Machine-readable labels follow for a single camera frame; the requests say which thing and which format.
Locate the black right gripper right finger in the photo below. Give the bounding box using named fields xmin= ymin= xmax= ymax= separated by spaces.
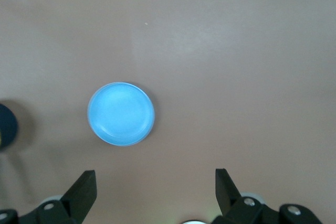
xmin=211 ymin=168 xmax=323 ymax=224

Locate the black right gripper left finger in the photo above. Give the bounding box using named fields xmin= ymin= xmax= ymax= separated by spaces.
xmin=0 ymin=170 xmax=98 ymax=224

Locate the blue round plate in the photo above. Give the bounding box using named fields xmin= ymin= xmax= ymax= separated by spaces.
xmin=87 ymin=82 xmax=155 ymax=147

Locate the black pot with blue handle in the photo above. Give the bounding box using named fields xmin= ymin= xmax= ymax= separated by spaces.
xmin=0 ymin=103 xmax=19 ymax=152

